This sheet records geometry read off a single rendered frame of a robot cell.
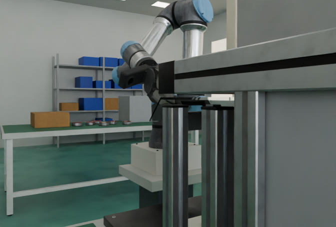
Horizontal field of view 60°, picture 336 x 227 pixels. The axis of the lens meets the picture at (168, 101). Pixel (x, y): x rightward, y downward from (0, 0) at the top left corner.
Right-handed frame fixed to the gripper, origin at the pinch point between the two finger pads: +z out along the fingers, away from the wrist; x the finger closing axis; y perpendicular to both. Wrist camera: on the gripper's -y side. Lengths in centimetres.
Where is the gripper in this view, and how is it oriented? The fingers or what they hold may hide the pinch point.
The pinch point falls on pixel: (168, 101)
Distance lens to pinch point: 74.1
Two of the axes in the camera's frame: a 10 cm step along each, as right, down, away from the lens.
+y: 8.6, 0.0, 5.1
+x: -2.6, 8.6, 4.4
